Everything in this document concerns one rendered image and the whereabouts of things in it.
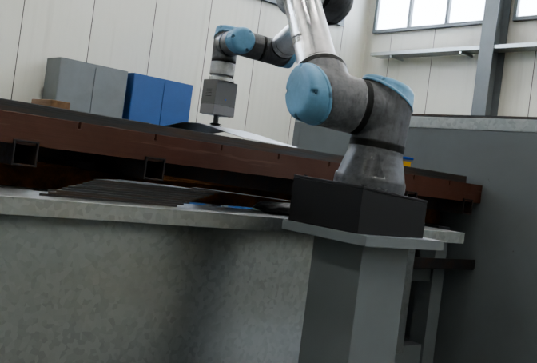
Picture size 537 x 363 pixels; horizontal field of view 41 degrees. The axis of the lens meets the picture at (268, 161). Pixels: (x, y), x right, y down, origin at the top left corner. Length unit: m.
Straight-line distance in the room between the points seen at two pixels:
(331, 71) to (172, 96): 9.36
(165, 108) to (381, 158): 9.32
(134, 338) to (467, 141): 1.40
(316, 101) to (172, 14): 10.23
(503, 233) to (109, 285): 1.36
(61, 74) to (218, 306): 8.42
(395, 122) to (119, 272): 0.65
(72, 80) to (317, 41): 8.60
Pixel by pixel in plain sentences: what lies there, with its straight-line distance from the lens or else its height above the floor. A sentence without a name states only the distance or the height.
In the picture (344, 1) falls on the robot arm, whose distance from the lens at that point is 1.81.
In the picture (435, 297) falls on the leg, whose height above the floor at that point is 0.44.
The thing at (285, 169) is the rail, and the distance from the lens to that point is 1.83.
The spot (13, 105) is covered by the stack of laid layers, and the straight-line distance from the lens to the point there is 1.51.
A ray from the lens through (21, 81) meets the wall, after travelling 10.46.
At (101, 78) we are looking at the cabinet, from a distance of 10.23.
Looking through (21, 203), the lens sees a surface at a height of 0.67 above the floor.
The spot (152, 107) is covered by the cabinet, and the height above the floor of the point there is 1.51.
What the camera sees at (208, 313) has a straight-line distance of 1.70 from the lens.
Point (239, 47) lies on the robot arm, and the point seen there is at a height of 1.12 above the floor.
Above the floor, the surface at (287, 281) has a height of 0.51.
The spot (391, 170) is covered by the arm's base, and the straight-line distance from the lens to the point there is 1.48.
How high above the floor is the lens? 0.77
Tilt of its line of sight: 1 degrees up
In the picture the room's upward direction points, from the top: 7 degrees clockwise
